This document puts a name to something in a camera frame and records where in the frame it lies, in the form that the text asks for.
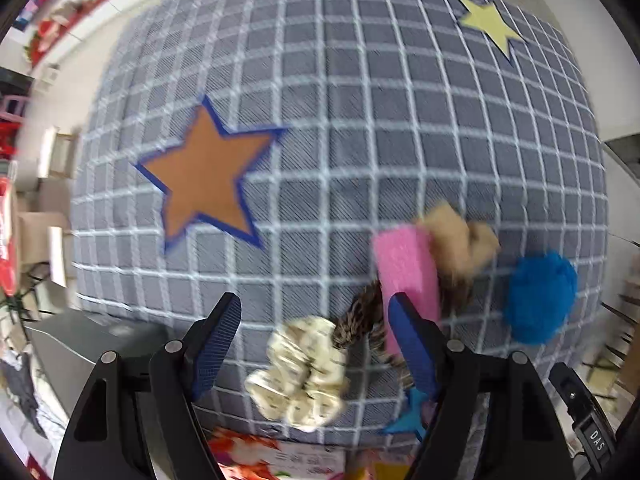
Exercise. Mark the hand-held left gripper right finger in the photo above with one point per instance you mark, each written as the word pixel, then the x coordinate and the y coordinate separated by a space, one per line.
pixel 410 345

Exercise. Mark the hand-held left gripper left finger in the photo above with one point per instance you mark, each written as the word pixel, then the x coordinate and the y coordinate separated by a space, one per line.
pixel 217 345

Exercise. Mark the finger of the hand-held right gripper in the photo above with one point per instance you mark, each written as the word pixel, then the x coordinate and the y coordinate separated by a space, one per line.
pixel 580 410

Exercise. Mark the leopard print scrunchie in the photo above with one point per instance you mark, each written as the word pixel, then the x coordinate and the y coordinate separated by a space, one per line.
pixel 362 322

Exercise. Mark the pink sponge block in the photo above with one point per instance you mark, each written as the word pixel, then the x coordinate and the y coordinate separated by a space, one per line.
pixel 405 270

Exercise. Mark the cream dotted scrunchie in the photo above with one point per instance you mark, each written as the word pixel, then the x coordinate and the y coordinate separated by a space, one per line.
pixel 300 380

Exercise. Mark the beige satin scrunchie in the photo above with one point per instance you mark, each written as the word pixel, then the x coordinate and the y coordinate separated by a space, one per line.
pixel 455 245

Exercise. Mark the blue fluffy ball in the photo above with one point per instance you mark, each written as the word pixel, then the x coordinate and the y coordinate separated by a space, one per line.
pixel 540 300

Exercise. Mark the white cardboard box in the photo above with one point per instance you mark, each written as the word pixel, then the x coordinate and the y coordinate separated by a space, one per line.
pixel 75 345

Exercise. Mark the fruit printed table cover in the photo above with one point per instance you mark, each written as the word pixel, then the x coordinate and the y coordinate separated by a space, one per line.
pixel 250 455

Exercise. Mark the white wooden stool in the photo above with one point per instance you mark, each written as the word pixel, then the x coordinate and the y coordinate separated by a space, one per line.
pixel 57 255
pixel 50 152

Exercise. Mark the round red table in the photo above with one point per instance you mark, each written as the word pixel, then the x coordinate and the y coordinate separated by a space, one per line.
pixel 7 245

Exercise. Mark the grey checked star tablecloth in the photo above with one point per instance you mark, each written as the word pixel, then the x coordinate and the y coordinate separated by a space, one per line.
pixel 350 110

